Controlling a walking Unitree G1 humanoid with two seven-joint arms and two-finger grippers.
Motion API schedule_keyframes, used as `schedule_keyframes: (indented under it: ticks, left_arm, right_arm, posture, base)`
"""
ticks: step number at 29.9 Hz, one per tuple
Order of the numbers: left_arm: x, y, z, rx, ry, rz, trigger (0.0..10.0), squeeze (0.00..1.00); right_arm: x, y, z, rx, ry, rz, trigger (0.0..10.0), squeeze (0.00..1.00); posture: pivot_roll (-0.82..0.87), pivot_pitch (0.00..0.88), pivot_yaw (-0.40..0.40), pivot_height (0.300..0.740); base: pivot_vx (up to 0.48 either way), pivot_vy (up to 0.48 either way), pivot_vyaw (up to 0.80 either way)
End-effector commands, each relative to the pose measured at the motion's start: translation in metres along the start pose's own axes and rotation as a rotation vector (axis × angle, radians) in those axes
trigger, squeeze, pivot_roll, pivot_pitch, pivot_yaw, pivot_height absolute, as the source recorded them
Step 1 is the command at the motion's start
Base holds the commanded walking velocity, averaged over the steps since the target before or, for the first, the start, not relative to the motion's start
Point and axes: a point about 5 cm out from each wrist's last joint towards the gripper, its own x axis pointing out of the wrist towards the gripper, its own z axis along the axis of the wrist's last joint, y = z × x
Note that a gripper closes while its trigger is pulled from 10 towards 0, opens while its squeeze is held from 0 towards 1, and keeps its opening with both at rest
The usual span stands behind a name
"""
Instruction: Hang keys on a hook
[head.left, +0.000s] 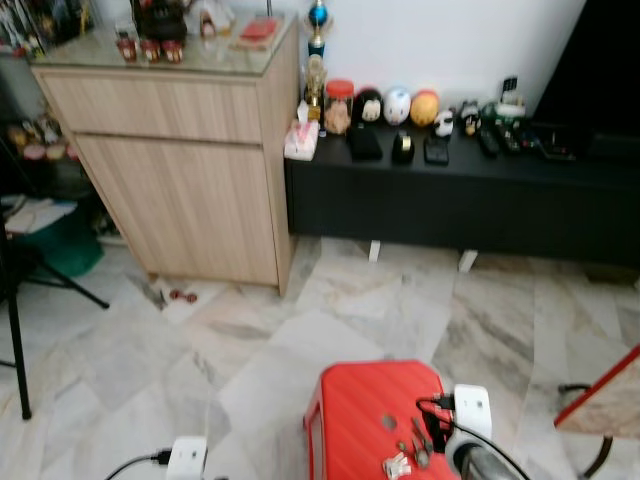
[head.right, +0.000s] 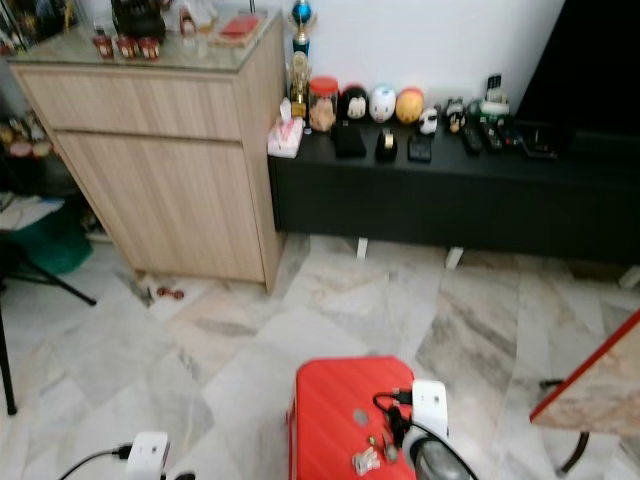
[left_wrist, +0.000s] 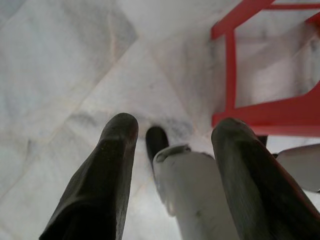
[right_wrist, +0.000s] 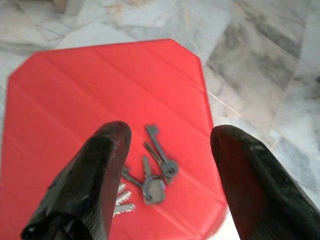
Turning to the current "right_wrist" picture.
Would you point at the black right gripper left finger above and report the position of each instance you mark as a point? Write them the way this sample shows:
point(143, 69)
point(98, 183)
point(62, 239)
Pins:
point(82, 180)

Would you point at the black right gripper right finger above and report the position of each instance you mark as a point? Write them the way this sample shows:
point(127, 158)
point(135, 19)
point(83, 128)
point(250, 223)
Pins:
point(262, 190)

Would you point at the plain metal key bunch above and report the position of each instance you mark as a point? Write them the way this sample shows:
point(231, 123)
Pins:
point(153, 190)

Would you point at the red plastic stool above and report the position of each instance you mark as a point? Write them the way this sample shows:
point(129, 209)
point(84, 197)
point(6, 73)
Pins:
point(100, 87)

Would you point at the wooden furniture leg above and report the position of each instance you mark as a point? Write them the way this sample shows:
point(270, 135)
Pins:
point(61, 5)

